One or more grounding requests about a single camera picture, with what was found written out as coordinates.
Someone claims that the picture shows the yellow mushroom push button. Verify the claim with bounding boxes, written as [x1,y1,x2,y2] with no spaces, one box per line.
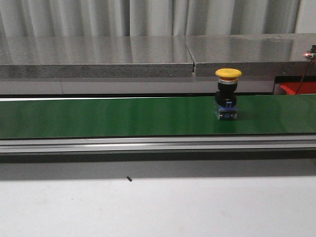
[214,68,242,120]

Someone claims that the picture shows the green conveyor belt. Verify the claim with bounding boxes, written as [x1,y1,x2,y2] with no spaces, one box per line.
[0,94,316,139]

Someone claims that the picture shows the red plastic tray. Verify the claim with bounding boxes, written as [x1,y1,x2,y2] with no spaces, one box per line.
[280,82,316,95]

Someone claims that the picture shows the grey granite counter slab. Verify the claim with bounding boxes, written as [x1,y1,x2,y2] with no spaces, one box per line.
[185,33,316,77]
[0,36,194,79]

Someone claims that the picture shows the small green circuit board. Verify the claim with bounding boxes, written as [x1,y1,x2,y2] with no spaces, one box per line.
[304,51,316,59]

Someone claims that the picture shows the white pleated curtain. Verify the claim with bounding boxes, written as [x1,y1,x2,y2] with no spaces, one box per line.
[0,0,316,37]

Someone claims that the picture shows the aluminium conveyor frame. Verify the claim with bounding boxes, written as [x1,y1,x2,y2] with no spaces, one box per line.
[0,134,316,163]

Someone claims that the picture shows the red black wire pair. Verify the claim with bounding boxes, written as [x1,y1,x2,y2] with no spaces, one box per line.
[295,58,316,95]

